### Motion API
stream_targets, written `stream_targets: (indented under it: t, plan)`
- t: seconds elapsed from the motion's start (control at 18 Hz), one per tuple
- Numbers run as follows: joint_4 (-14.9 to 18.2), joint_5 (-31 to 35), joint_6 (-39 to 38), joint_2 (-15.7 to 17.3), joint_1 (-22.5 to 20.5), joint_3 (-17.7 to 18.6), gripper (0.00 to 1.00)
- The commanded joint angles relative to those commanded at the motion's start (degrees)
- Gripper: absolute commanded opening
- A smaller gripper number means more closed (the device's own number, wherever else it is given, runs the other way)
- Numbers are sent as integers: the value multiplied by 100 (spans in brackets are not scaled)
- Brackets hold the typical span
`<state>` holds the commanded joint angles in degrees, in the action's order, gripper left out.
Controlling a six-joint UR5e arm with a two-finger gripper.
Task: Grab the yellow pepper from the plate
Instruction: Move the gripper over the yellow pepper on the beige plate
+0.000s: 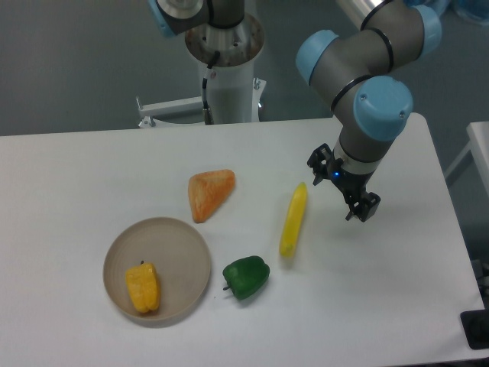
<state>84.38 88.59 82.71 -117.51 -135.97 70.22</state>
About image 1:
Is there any yellow corn cob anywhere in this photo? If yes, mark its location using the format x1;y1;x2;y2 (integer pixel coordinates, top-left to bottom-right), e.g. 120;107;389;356
279;182;308;258

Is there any orange triangular bread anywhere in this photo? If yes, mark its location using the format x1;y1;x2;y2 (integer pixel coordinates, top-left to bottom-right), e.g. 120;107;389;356
188;169;235;223

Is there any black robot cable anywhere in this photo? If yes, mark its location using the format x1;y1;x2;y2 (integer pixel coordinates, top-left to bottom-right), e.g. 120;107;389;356
201;50;221;125

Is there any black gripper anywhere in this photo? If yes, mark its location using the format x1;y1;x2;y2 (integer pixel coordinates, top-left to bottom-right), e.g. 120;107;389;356
307;143;381;222

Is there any green bell pepper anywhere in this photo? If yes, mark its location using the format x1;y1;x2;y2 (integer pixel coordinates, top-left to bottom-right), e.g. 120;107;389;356
222;255;270;300

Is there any blue plastic bag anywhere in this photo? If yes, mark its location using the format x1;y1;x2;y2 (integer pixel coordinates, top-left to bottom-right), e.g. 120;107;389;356
452;0;489;26

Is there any beige round plate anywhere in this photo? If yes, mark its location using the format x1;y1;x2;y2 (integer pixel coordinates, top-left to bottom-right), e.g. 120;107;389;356
102;217;212;328

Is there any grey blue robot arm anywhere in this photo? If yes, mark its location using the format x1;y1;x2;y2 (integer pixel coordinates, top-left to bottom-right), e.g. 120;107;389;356
149;1;442;221

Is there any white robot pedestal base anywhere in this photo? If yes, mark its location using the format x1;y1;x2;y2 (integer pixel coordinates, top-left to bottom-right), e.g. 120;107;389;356
138;12;267;128

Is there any yellow bell pepper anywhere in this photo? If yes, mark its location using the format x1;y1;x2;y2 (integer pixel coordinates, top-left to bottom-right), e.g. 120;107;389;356
125;261;161;313

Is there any white side table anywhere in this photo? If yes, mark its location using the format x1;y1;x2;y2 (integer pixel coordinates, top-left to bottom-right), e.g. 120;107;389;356
444;122;488;190

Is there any black device at table edge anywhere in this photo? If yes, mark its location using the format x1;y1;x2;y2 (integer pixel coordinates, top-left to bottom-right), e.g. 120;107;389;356
460;309;488;350

